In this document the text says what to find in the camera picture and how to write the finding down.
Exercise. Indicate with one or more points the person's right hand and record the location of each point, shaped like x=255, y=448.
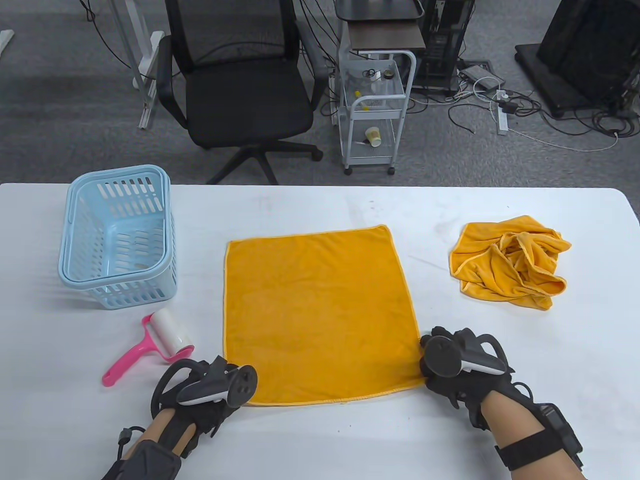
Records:
x=470, y=390

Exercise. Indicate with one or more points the person's left hand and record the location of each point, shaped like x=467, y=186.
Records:
x=205, y=417

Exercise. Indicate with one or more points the pink lint roller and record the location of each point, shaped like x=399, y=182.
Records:
x=167, y=330

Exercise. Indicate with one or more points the black right hand controller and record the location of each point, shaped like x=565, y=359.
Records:
x=442, y=357

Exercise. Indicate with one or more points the black hand controller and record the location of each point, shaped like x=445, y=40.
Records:
x=240, y=385
x=442, y=357

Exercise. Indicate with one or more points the black left hand controller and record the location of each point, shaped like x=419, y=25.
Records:
x=240, y=385

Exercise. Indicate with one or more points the light blue plastic basket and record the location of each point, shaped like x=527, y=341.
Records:
x=115, y=240

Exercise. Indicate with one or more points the paper cup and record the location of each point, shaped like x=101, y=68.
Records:
x=373, y=136

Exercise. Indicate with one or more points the white power strip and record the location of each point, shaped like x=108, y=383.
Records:
x=502, y=120

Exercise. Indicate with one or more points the white rolling cart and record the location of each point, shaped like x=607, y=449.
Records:
x=375, y=114

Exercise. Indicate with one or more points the grey power adapter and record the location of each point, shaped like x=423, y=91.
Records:
x=480, y=75

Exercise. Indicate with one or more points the black mesh office chair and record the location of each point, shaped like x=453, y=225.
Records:
x=245, y=100

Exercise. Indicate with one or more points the black computer tower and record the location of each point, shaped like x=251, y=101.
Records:
x=445, y=45

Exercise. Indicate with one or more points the black monitor stand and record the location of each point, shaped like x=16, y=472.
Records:
x=575, y=50

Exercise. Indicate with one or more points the small dark side table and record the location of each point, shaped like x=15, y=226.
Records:
x=385, y=35

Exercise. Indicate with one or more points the white desk foot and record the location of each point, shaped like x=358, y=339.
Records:
x=5, y=42

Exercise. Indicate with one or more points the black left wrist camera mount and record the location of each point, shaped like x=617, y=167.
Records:
x=145, y=462

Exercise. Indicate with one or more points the white metal frame post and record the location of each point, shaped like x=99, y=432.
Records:
x=150, y=75

